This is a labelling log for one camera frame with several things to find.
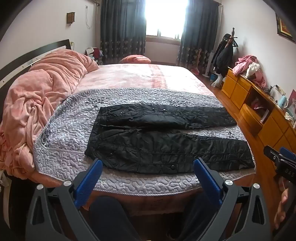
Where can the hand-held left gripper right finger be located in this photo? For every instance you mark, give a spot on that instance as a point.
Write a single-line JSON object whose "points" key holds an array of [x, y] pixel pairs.
{"points": [[207, 180]]}

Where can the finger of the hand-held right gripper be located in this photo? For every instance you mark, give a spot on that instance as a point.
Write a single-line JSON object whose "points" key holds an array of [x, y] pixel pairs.
{"points": [[271, 154], [288, 153]]}

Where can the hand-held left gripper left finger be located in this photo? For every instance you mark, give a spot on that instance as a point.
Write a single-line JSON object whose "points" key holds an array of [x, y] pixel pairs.
{"points": [[89, 178]]}

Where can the black quilted pants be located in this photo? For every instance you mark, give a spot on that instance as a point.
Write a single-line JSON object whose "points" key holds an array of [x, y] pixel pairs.
{"points": [[161, 148]]}

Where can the person's right hand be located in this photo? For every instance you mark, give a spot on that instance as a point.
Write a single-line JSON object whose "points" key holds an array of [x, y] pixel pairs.
{"points": [[282, 206]]}

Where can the person's right leg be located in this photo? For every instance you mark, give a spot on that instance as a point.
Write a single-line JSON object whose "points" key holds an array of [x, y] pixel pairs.
{"points": [[194, 222]]}

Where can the person's leg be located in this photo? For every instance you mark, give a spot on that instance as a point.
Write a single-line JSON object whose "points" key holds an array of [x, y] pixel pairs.
{"points": [[108, 217], [194, 222]]}

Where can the person's left leg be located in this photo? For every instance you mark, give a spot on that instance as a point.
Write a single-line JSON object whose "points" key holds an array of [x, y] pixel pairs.
{"points": [[108, 217]]}

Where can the light blue kettle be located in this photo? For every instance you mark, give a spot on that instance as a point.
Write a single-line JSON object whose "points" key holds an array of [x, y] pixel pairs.
{"points": [[282, 102]]}

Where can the grey quilted bedspread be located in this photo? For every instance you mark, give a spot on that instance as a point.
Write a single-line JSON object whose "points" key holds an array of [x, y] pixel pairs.
{"points": [[69, 129]]}

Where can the pink framed photo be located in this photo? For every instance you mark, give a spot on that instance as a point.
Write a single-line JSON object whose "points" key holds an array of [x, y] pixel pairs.
{"points": [[292, 99]]}

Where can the yellow wooden cabinet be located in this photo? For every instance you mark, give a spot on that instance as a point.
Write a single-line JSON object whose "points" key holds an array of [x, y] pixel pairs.
{"points": [[235, 88]]}

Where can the white plastic bag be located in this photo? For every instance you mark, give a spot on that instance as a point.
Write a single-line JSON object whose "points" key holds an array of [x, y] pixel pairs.
{"points": [[217, 81]]}

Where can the pink clothes pile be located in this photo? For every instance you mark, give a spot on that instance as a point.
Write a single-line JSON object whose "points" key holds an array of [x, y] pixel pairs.
{"points": [[245, 63]]}

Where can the pink fleece blanket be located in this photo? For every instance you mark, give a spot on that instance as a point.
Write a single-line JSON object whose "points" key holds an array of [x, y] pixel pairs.
{"points": [[41, 88]]}

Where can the dark hanging coat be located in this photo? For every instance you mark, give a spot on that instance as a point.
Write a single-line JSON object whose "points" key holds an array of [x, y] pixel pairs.
{"points": [[223, 58]]}

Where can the bed with pink sheet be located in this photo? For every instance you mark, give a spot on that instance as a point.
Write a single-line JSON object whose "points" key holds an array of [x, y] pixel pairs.
{"points": [[143, 76]]}

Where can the pink broom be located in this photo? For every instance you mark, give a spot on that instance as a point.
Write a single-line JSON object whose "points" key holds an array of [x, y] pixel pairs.
{"points": [[196, 62]]}

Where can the wooden coat rack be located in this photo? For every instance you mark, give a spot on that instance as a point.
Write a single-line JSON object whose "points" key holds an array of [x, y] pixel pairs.
{"points": [[233, 37]]}

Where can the colourful clutter pile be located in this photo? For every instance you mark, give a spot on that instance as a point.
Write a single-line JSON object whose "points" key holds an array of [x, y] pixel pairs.
{"points": [[94, 54]]}

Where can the pink pillow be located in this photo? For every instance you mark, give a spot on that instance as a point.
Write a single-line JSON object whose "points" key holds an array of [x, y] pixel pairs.
{"points": [[135, 59]]}

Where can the dark wooden headboard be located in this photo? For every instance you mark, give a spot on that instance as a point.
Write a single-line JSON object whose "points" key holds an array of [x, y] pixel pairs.
{"points": [[20, 59]]}

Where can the dark patterned curtain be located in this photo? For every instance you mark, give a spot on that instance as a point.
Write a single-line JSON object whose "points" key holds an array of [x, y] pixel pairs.
{"points": [[198, 32], [120, 27]]}

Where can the bright window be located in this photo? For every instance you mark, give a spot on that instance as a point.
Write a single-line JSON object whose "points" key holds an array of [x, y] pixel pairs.
{"points": [[165, 16]]}

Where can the wooden curtain rod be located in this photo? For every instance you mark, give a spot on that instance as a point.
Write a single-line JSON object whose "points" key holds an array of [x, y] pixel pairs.
{"points": [[95, 2]]}

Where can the framed wall picture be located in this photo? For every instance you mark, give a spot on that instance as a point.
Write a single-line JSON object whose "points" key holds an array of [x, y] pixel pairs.
{"points": [[285, 27]]}

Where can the wooden wall lamp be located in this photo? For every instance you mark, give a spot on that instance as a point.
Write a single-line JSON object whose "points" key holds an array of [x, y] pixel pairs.
{"points": [[70, 18]]}

